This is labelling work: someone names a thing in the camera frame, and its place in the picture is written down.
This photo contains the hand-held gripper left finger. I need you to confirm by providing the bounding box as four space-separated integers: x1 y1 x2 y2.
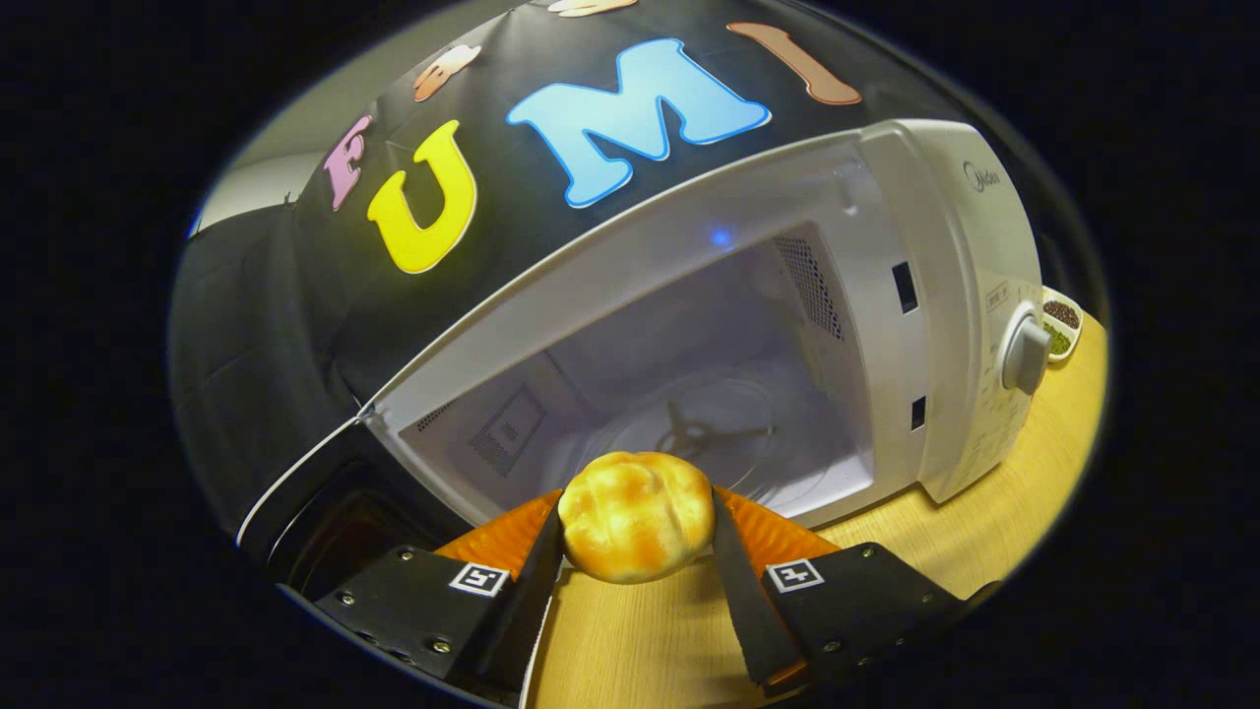
315 489 564 685

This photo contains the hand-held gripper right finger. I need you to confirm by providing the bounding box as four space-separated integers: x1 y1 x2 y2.
711 487 971 690

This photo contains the golden bread roll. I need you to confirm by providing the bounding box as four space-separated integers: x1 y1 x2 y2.
557 451 717 585

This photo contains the white microwave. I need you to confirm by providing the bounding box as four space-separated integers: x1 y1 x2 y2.
236 118 1052 592

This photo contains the divided dish of beans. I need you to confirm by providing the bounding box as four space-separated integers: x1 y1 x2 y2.
1041 286 1086 365

